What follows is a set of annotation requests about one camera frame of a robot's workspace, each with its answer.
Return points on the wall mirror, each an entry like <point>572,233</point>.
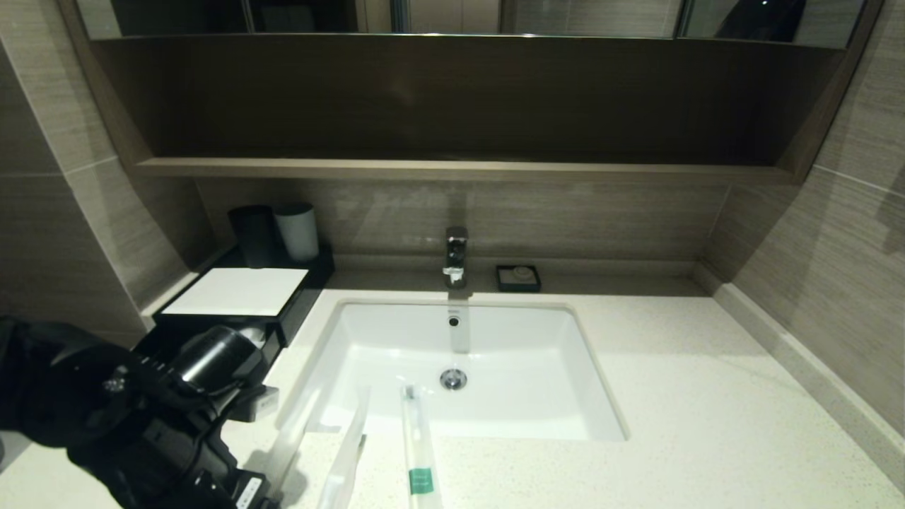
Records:
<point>459,15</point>

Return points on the black soap dish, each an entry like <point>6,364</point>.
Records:
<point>518,284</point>

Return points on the black box with white lid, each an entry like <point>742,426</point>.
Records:
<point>240,290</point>

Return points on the brown wooden wall shelf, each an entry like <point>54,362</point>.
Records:
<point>452,106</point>

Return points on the long white packet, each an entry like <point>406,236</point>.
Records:
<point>297,424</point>

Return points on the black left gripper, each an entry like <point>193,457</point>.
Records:
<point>212,481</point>

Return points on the beige soap bar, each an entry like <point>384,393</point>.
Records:
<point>523,272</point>

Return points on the chrome faucet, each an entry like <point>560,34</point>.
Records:
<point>456,254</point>

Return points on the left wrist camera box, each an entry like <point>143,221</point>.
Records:
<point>263,401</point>

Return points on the wrapped toothbrush with green label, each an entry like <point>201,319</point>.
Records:
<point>421,452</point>

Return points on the chrome sink drain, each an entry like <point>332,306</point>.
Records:
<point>453,379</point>

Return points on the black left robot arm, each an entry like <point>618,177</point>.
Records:
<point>71,389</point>

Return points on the white cup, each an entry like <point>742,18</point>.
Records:
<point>297,233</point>

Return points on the white ceramic sink basin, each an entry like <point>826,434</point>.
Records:
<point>523,382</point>

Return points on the black cup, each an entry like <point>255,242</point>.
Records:
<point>253,237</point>

